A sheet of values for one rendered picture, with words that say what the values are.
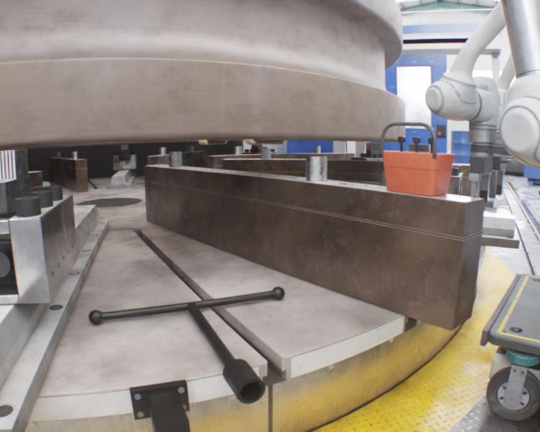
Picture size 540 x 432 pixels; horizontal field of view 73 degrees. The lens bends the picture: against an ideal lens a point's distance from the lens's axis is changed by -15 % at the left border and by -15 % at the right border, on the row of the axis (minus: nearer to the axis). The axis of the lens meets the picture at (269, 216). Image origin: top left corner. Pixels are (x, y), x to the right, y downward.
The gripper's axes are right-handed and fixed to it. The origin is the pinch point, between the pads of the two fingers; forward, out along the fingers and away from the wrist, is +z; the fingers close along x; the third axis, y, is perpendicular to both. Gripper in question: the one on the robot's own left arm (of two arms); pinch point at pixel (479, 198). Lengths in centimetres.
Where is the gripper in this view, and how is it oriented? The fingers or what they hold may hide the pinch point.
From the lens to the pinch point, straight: 139.0
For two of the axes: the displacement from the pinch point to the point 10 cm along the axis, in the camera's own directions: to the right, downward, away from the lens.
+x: -6.6, 1.3, -7.4
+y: -7.5, -1.2, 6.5
